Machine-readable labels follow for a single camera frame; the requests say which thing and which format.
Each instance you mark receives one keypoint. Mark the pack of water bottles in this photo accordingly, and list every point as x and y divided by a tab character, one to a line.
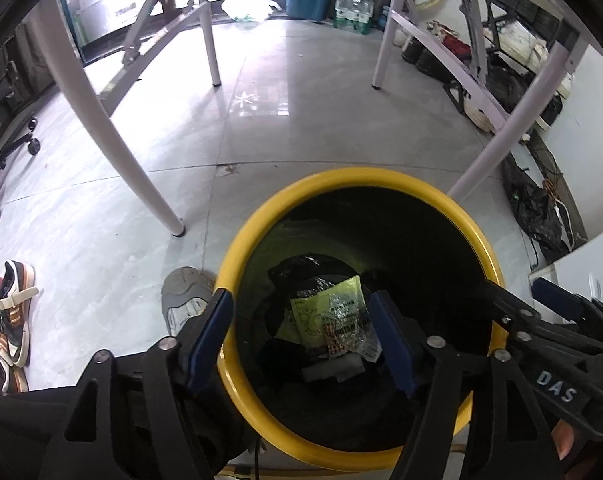
354	12

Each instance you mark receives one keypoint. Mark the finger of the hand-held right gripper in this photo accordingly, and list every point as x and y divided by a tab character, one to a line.
559	296
511	307

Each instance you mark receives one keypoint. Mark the black shoe rack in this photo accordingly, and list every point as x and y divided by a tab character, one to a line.
531	15

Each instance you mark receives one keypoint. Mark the black bin liner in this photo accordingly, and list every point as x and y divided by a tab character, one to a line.
301	270

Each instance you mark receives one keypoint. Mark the black garbage bag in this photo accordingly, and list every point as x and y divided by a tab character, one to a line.
536	210

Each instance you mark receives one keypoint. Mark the person's right hand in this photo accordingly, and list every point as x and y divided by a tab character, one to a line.
563	440

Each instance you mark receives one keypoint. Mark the white paper scrap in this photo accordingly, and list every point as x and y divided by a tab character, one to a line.
331	367

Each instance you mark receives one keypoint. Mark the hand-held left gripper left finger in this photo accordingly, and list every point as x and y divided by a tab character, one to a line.
211	340

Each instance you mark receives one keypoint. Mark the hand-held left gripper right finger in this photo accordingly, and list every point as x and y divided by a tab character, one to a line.
391	345

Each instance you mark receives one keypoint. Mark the yellow-green snack wrapper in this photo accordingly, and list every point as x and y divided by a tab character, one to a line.
309	312

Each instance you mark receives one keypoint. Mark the pile of assorted shoes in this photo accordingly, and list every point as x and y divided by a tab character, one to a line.
481	110

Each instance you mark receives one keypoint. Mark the clear checkered snack wrapper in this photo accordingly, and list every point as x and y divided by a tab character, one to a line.
344	335

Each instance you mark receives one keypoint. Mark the black office chair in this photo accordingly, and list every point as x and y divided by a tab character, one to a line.
33	147

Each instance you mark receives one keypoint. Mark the person's left grey sneaker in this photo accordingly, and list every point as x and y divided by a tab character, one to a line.
186	295

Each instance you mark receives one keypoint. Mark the folding table with white legs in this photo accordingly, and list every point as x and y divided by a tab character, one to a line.
131	160

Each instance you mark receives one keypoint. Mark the yellow trash bin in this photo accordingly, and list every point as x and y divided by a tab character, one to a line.
361	175

